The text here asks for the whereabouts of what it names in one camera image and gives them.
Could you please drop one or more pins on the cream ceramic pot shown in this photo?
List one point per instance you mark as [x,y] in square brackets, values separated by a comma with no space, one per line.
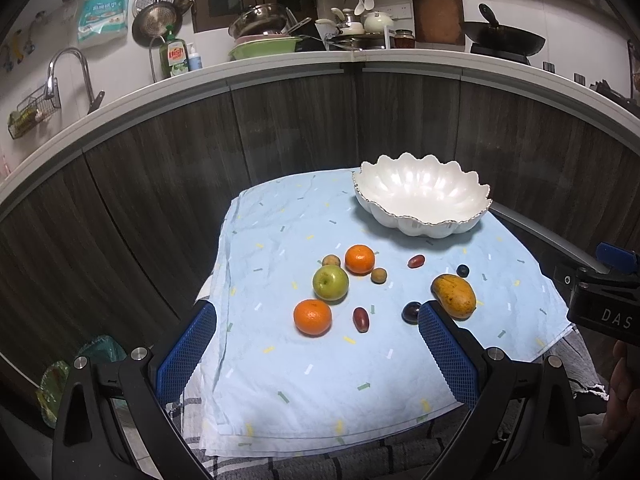
[375,22]

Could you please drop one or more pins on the steel mixing bowl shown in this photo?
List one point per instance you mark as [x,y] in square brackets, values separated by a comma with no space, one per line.
[260,19]

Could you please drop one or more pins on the dark purple plum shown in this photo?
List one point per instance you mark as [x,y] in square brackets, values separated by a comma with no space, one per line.
[410,313]

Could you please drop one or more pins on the hanging steel frying pan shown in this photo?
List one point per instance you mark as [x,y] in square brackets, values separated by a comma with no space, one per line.
[153,21]

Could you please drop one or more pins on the green dish soap bottle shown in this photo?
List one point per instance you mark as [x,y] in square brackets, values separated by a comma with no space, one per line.
[173,54]

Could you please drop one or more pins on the black wok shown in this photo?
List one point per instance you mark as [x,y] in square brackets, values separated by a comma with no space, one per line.
[491,34]

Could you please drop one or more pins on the green apple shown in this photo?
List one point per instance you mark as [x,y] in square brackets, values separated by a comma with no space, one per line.
[330,283]

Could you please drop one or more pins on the right hand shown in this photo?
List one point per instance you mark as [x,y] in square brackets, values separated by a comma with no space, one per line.
[621,418]

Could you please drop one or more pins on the blue white package bag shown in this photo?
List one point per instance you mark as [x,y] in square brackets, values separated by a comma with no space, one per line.
[102,21]

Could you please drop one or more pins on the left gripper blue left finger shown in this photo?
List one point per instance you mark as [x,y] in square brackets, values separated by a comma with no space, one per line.
[179,352]

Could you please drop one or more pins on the grey checkered towel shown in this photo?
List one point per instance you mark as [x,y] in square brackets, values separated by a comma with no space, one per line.
[413,449]

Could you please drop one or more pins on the white scalloped ceramic bowl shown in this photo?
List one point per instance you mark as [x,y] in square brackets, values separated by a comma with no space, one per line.
[421,196]

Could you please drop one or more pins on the wooden cutting board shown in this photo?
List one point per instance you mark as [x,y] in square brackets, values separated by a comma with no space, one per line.
[439,22]

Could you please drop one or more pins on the wire sink caddy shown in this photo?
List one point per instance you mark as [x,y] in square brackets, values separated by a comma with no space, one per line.
[38,107]

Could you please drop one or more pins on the dark blueberry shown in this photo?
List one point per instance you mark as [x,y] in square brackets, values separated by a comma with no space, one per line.
[463,271]

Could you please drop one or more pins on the green basin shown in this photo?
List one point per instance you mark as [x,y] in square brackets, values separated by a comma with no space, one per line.
[263,46]

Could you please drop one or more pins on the yellow mango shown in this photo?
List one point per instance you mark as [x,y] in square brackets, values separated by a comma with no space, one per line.
[455,295]

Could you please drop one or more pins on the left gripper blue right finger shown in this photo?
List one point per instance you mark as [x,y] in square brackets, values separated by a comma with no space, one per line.
[440,333]

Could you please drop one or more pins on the orange tangerine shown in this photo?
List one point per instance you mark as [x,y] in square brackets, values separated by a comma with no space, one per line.
[312,317]
[359,259]

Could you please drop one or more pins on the light blue patterned cloth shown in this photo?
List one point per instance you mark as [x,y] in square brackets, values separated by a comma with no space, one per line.
[269,390]

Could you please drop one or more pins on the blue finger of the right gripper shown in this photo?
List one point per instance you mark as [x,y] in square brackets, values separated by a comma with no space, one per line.
[620,259]

